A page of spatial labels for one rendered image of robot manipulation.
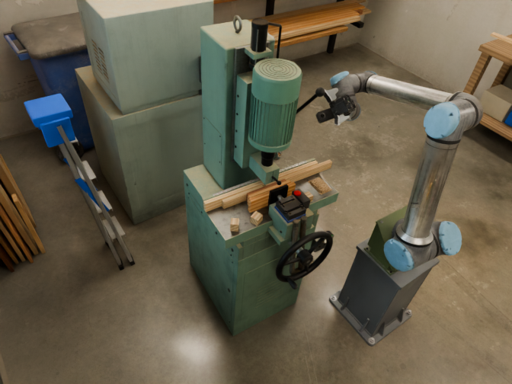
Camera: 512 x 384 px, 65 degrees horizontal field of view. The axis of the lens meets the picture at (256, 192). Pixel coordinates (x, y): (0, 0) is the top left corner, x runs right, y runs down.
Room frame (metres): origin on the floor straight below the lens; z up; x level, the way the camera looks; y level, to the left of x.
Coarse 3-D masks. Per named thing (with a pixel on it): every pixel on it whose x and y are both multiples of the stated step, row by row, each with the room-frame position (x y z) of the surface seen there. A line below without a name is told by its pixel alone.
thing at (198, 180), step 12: (192, 168) 1.54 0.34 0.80; (204, 168) 1.55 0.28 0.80; (192, 180) 1.46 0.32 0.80; (204, 180) 1.47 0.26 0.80; (192, 192) 1.44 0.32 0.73; (204, 192) 1.38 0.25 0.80; (216, 192) 1.39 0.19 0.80; (264, 240) 1.13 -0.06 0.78; (240, 252) 1.06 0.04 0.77; (252, 252) 1.10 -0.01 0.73
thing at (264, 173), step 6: (252, 156) 1.36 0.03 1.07; (258, 156) 1.36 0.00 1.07; (252, 162) 1.35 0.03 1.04; (258, 162) 1.32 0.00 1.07; (252, 168) 1.34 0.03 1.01; (258, 168) 1.30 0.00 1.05; (264, 168) 1.28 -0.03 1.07; (270, 168) 1.29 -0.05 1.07; (276, 168) 1.29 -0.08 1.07; (258, 174) 1.30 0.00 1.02; (264, 174) 1.27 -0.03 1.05; (270, 174) 1.27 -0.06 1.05; (276, 174) 1.29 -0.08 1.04; (264, 180) 1.26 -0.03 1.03; (270, 180) 1.27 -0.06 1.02
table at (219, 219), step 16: (320, 176) 1.47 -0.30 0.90; (304, 192) 1.34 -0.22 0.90; (336, 192) 1.36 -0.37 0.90; (240, 208) 1.20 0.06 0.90; (208, 224) 1.14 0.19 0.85; (224, 224) 1.10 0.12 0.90; (240, 224) 1.11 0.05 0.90; (224, 240) 1.02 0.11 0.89; (240, 240) 1.06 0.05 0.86; (288, 240) 1.09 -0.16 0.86
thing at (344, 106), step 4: (344, 96) 1.50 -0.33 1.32; (348, 96) 1.51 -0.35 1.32; (340, 100) 1.46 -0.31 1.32; (344, 100) 1.47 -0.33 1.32; (348, 100) 1.49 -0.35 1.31; (352, 100) 1.53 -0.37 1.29; (332, 104) 1.46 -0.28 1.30; (336, 104) 1.46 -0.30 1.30; (340, 104) 1.46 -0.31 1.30; (344, 104) 1.45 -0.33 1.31; (348, 104) 1.44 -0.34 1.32; (352, 104) 1.48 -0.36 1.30; (332, 108) 1.46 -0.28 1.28; (336, 108) 1.45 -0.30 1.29; (340, 108) 1.45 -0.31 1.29; (344, 108) 1.44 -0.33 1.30; (348, 108) 1.44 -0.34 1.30; (352, 108) 1.47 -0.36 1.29; (332, 112) 1.45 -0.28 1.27; (336, 112) 1.44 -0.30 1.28; (340, 112) 1.44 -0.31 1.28; (344, 112) 1.43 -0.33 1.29; (348, 112) 1.46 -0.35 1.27
